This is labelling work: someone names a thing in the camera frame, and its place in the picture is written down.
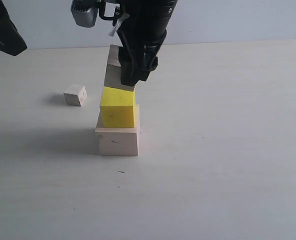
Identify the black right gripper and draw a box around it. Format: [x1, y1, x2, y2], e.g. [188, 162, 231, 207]
[117, 0, 177, 87]

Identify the medium wooden cube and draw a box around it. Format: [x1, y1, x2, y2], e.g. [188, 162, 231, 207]
[104, 44, 135, 92]

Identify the yellow foam cube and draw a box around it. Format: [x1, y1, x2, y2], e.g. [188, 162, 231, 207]
[100, 86, 136, 128]

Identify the small wooden cube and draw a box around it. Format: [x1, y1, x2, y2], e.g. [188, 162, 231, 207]
[63, 84, 88, 107]

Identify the large wooden cube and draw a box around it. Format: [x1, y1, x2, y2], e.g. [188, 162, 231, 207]
[94, 104, 140, 156]

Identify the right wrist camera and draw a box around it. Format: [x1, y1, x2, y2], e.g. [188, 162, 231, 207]
[70, 0, 99, 28]

